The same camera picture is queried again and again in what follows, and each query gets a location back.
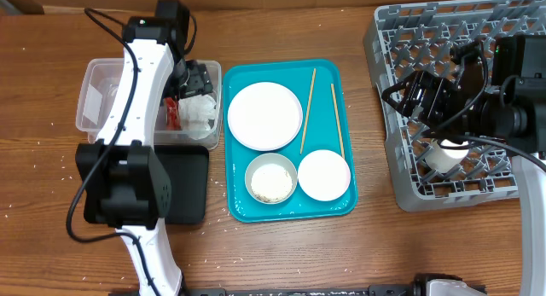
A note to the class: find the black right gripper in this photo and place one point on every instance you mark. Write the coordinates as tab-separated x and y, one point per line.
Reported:
437	87

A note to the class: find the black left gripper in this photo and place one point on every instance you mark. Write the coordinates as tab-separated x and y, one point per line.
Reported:
200	81

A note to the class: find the white napkin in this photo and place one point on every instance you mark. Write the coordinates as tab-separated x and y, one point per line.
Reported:
196	113

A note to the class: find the red snack wrapper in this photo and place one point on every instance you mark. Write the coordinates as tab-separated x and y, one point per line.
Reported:
172	114

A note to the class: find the white cup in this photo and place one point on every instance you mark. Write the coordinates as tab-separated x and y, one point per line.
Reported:
445	155

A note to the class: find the grey bowl of rice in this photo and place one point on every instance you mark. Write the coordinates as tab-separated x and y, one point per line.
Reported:
271	178

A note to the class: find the white shallow bowl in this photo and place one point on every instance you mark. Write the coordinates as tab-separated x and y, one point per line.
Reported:
324	175

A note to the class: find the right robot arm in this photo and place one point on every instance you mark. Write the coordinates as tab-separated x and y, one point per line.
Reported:
501	104

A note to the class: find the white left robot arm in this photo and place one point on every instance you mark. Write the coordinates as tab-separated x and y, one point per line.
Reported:
149	61

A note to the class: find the grey dishwasher rack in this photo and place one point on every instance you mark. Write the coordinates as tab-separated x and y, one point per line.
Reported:
403	38

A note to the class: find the white round plate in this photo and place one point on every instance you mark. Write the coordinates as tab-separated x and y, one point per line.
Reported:
265	116

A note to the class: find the clear plastic bin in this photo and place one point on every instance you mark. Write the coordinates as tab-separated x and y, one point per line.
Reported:
99	89

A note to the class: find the teal serving tray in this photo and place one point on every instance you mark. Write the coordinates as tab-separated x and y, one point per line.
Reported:
321	134

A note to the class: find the black plastic tray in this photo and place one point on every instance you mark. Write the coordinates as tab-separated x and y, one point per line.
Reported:
138	185

